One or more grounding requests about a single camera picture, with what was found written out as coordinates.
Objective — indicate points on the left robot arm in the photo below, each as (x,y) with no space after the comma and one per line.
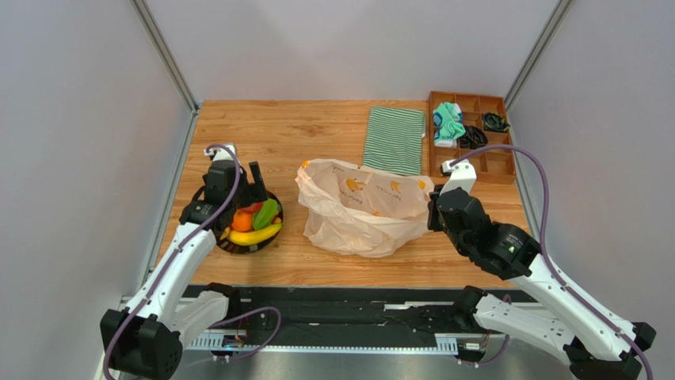
(179,263)

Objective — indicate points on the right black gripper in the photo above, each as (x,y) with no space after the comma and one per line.
(437,211)

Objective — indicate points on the black fruit bowl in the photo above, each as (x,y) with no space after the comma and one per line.
(224,245)

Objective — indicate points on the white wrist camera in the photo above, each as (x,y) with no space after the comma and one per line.
(460,174)
(222,152)

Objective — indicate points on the banana print plastic bag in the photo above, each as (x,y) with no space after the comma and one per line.
(355,210)

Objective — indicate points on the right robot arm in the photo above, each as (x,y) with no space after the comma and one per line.
(593,341)

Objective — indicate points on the yellow banana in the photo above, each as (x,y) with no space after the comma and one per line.
(254,237)

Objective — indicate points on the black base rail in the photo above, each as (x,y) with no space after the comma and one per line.
(340,319)

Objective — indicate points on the orange fruit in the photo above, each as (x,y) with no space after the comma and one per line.
(242,221)

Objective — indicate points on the green striped cloth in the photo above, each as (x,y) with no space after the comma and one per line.
(393,140)

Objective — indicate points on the red apple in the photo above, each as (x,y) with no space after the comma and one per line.
(253,208)

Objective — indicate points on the wooden compartment tray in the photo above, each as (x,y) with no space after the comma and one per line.
(487,124)

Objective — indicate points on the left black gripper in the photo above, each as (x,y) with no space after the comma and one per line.
(253,192)

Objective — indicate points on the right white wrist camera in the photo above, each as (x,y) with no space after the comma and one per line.
(460,174)

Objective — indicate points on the green starfruit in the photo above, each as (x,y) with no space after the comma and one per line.
(265,215)

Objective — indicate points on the teal white socks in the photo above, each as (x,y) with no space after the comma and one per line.
(448,123)

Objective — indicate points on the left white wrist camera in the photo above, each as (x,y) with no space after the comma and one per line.
(222,152)

